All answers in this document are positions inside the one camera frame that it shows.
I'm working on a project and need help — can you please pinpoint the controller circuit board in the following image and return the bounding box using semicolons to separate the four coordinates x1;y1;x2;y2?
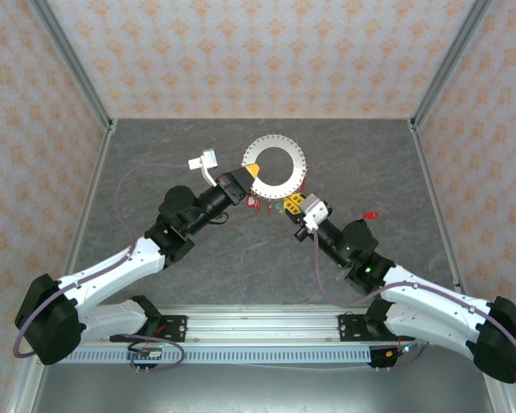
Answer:
126;342;164;361
384;342;419;359

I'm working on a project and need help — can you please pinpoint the black mounting plate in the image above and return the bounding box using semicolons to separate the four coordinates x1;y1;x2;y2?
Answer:
109;315;188;344
338;312;388;344

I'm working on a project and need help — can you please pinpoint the left controller circuit board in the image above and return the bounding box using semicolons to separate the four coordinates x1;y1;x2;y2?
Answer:
126;342;164;361

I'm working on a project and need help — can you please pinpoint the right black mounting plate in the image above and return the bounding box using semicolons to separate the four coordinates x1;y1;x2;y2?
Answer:
338;312;388;344

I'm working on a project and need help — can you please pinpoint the aluminium table edge rail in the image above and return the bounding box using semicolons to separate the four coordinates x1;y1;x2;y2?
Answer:
49;122;118;311
407;119;464;302

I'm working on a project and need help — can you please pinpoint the aluminium frame post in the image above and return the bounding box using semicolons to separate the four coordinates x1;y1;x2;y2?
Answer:
28;0;115;134
408;0;494;134

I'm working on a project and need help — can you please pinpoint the silver disc keyring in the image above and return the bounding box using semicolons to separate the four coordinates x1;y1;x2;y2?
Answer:
240;133;310;201

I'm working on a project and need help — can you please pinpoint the white slotted cable duct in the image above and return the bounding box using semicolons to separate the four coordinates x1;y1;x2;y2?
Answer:
66;347;373;366

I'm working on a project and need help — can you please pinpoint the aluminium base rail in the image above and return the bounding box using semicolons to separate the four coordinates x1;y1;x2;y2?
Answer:
79;304;418;346

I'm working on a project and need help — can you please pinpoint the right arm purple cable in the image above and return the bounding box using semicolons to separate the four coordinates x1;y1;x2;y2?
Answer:
311;227;516;375

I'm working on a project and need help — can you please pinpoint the aluminium frame leg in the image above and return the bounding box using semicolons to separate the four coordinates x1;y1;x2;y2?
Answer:
3;361;44;413
485;380;516;413

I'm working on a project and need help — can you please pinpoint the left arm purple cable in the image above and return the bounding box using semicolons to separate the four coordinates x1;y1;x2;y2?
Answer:
12;162;190;372

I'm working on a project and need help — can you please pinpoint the right controller circuit board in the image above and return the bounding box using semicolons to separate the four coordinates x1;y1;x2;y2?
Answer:
384;342;419;359

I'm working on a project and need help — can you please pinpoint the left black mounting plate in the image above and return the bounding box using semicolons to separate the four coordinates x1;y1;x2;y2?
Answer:
109;315;188;344

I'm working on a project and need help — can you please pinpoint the grey metal lower panel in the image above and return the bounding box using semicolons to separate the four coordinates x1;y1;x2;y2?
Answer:
29;363;500;413

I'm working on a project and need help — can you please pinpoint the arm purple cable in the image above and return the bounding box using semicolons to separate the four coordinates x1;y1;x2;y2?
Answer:
12;162;190;372
311;227;516;375

